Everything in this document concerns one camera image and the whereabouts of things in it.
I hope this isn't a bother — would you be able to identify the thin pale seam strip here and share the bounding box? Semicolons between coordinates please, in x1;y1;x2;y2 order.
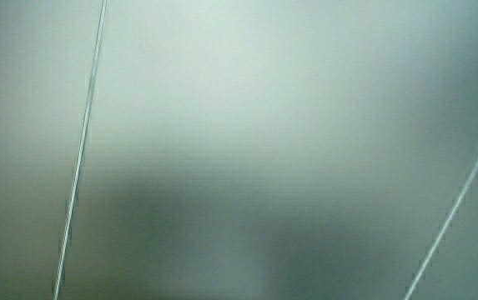
402;106;478;300
52;0;110;300

